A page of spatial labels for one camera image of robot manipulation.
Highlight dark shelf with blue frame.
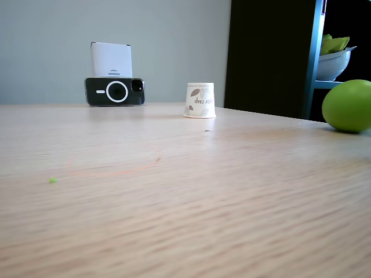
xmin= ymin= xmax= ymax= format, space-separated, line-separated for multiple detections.
xmin=223 ymin=0 xmax=371 ymax=123

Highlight white cardboard box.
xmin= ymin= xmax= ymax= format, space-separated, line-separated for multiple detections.
xmin=89 ymin=42 xmax=133 ymax=79

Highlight green ball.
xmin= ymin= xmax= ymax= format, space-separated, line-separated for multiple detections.
xmin=321 ymin=79 xmax=371 ymax=134

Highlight green leaves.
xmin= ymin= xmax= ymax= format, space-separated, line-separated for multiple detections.
xmin=319 ymin=34 xmax=351 ymax=56

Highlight white leaf-print paper cup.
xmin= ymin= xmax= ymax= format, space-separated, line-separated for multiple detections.
xmin=183 ymin=82 xmax=217 ymax=119

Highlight white bowl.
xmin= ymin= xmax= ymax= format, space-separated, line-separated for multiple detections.
xmin=315 ymin=46 xmax=358 ymax=82

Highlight black smartphone with white ring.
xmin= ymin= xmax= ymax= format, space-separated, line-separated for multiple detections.
xmin=84 ymin=76 xmax=146 ymax=107

